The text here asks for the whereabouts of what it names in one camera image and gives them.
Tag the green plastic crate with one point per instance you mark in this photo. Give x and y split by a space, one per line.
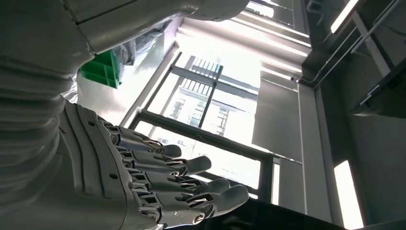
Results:
101 71

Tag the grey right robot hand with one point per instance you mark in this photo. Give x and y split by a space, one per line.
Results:
95 158

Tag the dark window frame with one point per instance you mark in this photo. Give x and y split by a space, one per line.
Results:
203 135

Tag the black inbound scanner machine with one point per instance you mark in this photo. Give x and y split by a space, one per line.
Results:
269 219

